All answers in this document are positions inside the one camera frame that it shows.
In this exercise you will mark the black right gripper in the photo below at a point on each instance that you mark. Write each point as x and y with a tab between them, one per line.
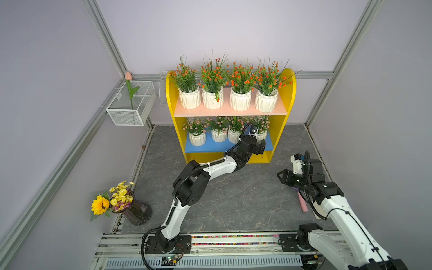
286	178

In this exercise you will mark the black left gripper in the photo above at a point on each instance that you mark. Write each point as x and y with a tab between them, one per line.
257	146

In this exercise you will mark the pink flower pot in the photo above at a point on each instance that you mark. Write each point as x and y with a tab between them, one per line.
196	129
235	127
262	123

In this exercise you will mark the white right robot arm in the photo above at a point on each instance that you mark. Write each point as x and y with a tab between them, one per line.
328	202

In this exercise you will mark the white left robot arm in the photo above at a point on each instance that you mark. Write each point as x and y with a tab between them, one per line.
191	184

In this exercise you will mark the yellow pink blue shelf rack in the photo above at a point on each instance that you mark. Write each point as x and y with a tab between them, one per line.
212	150

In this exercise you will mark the sunflower bouquet basket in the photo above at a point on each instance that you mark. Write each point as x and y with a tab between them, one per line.
121	200

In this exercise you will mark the pink artificial tulip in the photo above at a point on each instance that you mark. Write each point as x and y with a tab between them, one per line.
131	90

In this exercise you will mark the white mesh wall basket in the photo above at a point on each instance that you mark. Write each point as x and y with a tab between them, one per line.
119	107

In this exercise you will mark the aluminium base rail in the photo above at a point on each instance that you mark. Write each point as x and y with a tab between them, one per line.
239	251

